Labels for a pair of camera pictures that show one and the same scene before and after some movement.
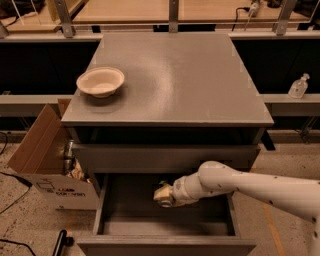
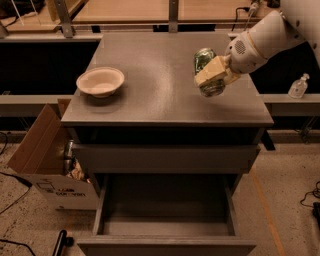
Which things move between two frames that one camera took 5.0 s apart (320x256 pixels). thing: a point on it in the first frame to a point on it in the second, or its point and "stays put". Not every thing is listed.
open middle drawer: [130, 222] stays put
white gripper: [179, 191] to [244, 56]
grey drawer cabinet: [150, 109] stays put
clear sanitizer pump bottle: [299, 86] stays put
